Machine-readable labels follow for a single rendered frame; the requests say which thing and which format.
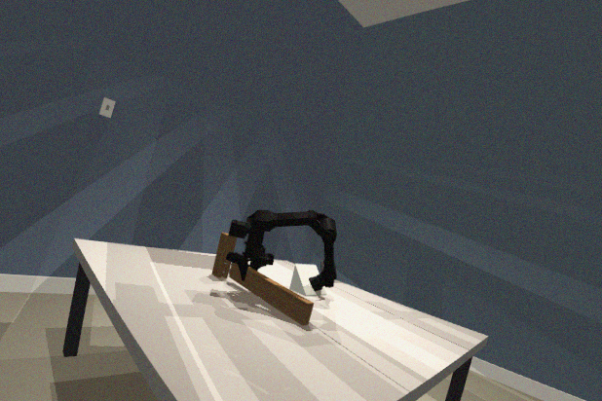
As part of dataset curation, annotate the wooden post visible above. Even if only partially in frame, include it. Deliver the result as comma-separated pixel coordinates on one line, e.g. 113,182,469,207
212,233,237,277

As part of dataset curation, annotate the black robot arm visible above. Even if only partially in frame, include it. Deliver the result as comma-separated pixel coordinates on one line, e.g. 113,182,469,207
229,210,337,292

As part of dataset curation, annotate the brown wooden board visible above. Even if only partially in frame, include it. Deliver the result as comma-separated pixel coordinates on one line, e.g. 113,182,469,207
228,262,314,326

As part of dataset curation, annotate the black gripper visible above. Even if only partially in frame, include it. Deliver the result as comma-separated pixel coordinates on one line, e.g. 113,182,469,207
226,240,264,281

